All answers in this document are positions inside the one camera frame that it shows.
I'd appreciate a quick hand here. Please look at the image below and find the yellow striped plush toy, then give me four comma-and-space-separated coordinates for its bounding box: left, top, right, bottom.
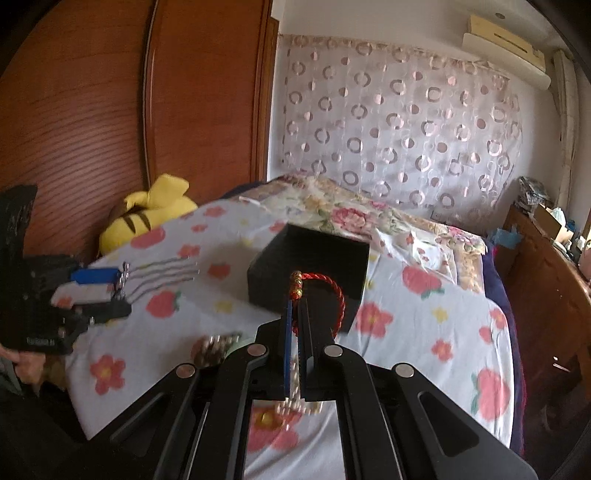
98, 174, 197, 256

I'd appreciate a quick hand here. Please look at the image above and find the floral quilt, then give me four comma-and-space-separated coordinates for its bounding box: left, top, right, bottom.
226, 174, 487, 294

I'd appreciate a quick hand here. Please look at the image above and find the cardboard box on cabinet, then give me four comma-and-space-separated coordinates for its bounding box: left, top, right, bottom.
533, 205, 574, 244

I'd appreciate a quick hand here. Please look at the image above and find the black square storage box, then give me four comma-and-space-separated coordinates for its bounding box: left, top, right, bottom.
246, 224, 370, 333

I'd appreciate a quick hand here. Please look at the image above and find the white pearl necklace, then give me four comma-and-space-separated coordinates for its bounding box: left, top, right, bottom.
274, 359, 325, 416

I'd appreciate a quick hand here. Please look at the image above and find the red braided cord bracelet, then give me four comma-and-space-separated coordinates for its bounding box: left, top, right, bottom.
287, 270, 347, 338

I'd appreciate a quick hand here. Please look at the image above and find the dark wooden bead bracelet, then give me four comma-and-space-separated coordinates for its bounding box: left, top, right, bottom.
191, 331, 243, 368

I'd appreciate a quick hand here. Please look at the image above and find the wooden wardrobe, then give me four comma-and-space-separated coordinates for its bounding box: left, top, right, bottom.
1, 1, 279, 260

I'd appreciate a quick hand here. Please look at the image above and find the sheer circle pattern curtain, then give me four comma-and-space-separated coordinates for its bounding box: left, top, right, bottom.
270, 35, 522, 232

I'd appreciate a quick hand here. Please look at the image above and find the white air conditioner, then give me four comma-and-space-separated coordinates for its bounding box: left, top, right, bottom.
462, 14, 551, 90

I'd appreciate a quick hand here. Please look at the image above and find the wooden side cabinet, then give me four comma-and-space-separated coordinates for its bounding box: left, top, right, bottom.
496, 206, 590, 401

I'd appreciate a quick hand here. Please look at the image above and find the person's left hand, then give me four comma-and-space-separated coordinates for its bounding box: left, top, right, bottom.
1, 347, 46, 385

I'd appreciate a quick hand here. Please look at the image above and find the strawberry flower print blanket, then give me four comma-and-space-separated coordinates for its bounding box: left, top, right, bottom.
64, 197, 516, 480

